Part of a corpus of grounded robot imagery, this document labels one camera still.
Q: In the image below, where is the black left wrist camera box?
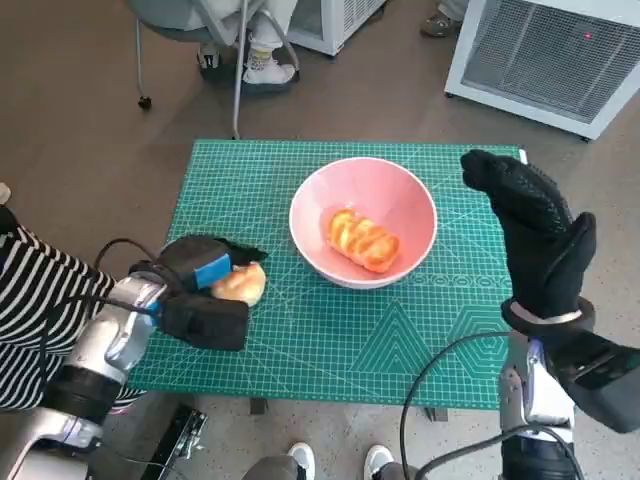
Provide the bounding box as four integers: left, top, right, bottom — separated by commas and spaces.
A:
160, 294, 250, 351

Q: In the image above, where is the person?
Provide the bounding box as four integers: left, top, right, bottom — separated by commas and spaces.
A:
0, 204, 146, 416
420, 0, 469, 37
242, 442, 421, 480
195, 0, 300, 86

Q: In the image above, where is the large white mesh-front cabinet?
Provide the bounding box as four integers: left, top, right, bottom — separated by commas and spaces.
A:
444, 0, 640, 141

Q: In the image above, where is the pink bowl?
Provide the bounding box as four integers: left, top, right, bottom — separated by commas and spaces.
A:
288, 157, 439, 290

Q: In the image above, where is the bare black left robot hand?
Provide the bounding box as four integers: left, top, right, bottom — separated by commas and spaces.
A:
158, 235, 269, 291

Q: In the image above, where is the small white cabinet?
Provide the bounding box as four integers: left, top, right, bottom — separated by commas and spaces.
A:
287, 0, 389, 57

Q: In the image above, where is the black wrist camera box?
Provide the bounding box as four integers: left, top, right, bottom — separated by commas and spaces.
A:
160, 294, 250, 351
542, 332, 640, 435

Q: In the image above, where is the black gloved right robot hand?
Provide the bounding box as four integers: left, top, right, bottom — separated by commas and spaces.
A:
459, 148, 598, 320

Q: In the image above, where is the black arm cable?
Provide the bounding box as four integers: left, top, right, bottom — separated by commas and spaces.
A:
399, 331, 511, 480
94, 238, 176, 286
37, 294, 161, 361

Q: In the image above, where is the grey office chair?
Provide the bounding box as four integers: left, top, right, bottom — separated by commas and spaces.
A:
127, 0, 301, 141

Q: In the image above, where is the green cutting mat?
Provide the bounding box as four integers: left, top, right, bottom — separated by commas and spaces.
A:
127, 139, 524, 411

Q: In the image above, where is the long braided toy bread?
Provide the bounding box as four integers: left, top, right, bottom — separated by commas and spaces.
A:
322, 208, 401, 273

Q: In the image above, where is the black metal clamp stand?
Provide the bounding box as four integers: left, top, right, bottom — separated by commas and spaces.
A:
149, 407, 209, 469

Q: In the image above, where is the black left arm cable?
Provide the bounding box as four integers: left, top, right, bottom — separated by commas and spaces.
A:
37, 294, 161, 361
94, 238, 176, 286

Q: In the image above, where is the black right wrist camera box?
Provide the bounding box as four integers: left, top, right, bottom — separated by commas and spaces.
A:
542, 332, 640, 435

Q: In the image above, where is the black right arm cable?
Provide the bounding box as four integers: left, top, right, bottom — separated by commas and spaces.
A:
399, 331, 511, 480

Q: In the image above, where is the round toy bread bun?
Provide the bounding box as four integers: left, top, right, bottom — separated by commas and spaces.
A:
209, 262, 266, 307

